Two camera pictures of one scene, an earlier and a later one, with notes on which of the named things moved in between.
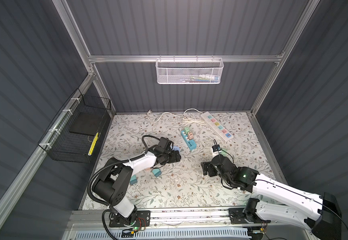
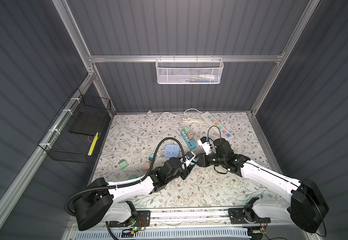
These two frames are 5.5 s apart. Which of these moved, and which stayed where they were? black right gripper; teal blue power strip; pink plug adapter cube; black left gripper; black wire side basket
Moved: black left gripper; black right gripper
Stayed: pink plug adapter cube; teal blue power strip; black wire side basket
